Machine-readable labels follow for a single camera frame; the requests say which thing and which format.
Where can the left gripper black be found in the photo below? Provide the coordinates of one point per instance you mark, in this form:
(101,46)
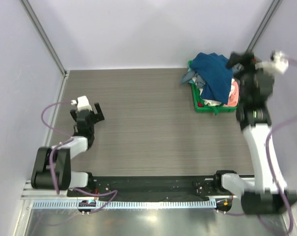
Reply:
(97,116)

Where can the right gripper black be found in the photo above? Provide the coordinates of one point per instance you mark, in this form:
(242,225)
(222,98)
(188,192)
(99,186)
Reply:
(247,60)

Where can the blue t shirt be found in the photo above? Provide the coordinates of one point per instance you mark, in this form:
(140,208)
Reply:
(211,67)

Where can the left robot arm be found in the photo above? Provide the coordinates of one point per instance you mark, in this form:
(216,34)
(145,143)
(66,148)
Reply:
(52,168)

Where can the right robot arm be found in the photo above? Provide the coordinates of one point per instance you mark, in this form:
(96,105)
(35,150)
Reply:
(269,194)

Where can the pink t shirt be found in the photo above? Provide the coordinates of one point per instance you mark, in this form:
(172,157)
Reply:
(233,94)

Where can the grey t shirt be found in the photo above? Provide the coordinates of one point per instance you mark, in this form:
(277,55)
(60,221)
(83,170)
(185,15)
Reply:
(193,77)

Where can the white t shirt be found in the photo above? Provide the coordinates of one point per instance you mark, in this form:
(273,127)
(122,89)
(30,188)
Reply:
(214,94)

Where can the green plastic bin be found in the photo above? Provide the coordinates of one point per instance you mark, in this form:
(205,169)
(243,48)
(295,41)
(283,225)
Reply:
(202,108)

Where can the right aluminium frame post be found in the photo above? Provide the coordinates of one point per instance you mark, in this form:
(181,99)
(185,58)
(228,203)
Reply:
(270,12)

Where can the aluminium frame post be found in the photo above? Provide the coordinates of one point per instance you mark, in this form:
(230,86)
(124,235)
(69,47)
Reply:
(270,12)
(39,28)

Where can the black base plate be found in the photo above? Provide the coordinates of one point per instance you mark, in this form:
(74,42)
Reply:
(163,186)

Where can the aluminium rail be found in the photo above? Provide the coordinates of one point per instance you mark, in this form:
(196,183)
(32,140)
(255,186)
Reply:
(29,193)

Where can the left aluminium frame post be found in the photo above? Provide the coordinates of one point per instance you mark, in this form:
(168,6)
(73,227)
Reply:
(39,28)

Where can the slotted cable duct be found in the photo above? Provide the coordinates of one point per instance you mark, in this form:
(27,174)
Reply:
(90,204)

